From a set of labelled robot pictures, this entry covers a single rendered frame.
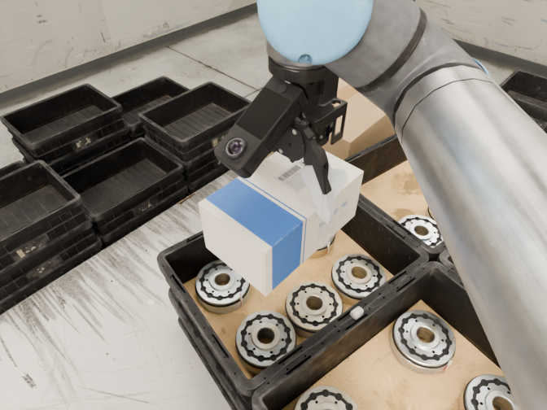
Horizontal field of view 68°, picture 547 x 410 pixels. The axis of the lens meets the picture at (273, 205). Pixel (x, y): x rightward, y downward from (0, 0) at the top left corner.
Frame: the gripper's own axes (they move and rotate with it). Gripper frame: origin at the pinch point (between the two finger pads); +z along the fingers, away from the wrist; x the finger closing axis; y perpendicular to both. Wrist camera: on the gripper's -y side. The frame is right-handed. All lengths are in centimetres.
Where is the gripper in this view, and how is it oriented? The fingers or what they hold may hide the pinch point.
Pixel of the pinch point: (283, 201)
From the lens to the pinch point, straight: 55.9
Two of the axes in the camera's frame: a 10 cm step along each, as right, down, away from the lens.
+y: 6.8, -5.1, 5.2
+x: -7.3, -4.8, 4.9
